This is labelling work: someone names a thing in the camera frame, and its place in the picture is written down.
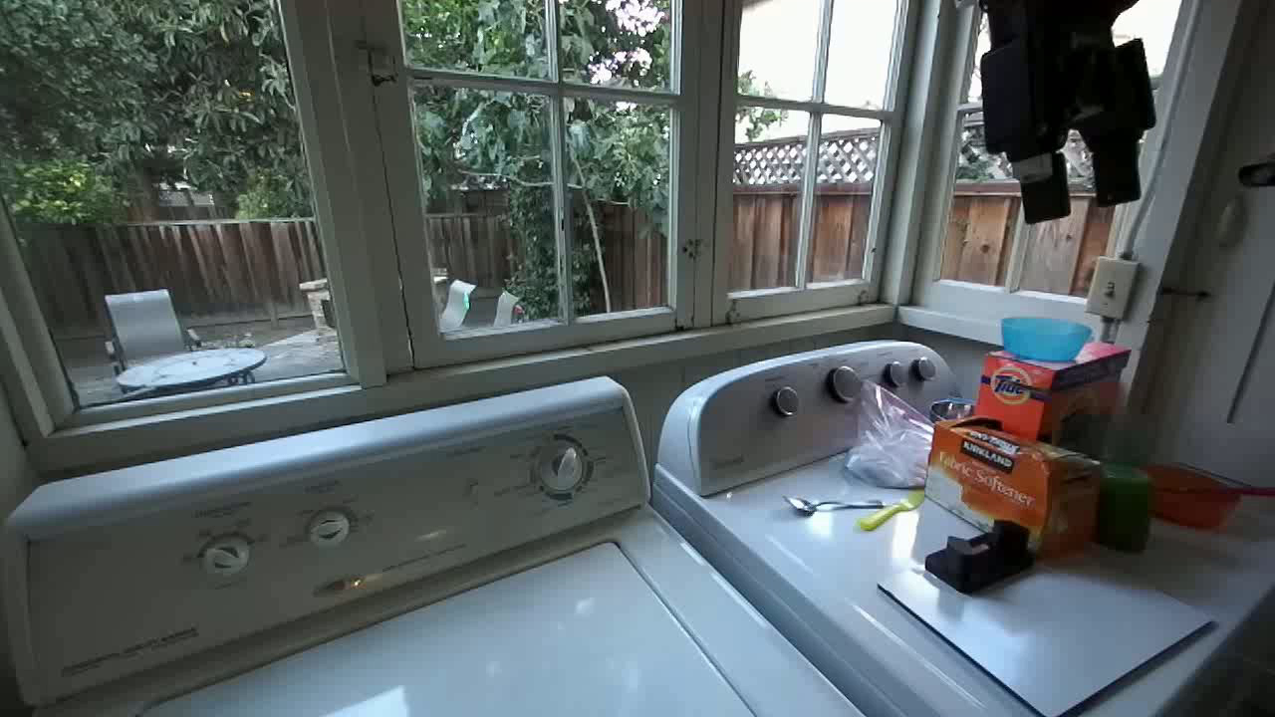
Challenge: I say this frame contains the small black block tool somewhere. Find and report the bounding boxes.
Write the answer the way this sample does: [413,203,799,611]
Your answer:
[920,518,1041,598]

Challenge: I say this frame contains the brown wooden fence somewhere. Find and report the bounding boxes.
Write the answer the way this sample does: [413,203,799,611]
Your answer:
[17,124,1132,322]

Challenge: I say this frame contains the green garden trees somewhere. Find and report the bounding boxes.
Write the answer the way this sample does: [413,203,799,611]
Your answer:
[0,0,787,322]

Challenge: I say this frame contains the clear plastic bag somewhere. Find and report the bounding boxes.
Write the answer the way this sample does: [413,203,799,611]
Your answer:
[840,380,940,494]

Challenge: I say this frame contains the orange Kirkland box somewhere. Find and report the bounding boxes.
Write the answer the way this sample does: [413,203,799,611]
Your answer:
[923,420,1108,558]

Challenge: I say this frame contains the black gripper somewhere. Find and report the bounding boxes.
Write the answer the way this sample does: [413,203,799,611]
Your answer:
[977,0,1160,227]

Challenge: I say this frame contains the small white washer knob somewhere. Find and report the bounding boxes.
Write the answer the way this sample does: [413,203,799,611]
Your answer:
[195,531,256,583]
[302,507,358,555]

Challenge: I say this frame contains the blue plastic bowl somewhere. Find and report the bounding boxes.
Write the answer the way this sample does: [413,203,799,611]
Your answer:
[997,314,1095,365]

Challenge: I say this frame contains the white washing machine large dial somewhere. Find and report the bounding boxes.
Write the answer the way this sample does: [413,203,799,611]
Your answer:
[0,376,869,717]

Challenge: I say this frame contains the orange Tide detergent box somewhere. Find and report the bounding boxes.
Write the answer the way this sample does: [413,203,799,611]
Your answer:
[973,343,1136,454]

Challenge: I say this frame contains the metal spoon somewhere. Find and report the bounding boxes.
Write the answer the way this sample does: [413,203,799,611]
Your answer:
[784,489,888,518]

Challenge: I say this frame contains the white wall switch plate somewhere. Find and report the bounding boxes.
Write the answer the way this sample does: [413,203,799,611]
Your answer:
[1085,256,1144,322]

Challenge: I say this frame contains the large white dial knob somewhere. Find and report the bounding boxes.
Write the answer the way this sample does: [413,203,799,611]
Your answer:
[531,436,596,507]

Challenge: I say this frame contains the white cabinet door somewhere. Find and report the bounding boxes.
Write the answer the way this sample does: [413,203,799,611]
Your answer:
[1152,0,1275,489]

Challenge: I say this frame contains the white garden chair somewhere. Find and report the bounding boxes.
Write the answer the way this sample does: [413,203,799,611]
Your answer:
[432,276,525,333]

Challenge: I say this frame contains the white wooden window frame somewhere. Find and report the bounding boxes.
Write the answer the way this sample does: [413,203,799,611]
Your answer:
[0,0,1200,473]

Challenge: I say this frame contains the round grey patio table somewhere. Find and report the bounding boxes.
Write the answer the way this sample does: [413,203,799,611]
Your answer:
[111,347,272,399]

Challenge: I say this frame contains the metal sink drain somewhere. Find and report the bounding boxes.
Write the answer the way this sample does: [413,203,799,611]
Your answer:
[819,364,864,405]

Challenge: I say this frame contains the orange plastic bowl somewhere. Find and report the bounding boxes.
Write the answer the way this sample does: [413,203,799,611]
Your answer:
[1146,462,1251,534]

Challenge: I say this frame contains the green plastic cup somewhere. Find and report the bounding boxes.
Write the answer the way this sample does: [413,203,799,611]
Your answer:
[1095,460,1156,555]

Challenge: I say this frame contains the grey patio chair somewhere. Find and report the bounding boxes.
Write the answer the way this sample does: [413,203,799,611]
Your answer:
[98,288,203,376]

